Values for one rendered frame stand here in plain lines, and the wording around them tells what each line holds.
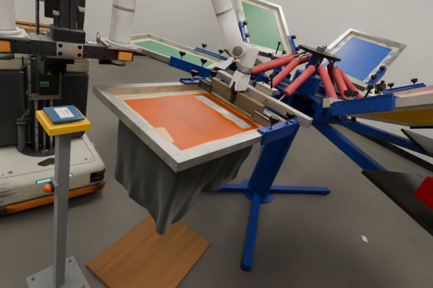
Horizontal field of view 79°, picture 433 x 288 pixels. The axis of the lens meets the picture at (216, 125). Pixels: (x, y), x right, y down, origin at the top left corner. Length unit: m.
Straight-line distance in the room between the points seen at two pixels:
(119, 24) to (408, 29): 4.64
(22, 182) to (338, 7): 5.22
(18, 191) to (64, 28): 0.99
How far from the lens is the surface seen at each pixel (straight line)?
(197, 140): 1.02
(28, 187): 1.86
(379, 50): 3.16
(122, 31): 1.32
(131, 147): 1.21
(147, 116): 1.11
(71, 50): 1.28
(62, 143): 1.07
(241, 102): 1.35
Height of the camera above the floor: 1.46
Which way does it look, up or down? 25 degrees down
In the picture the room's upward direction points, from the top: 18 degrees clockwise
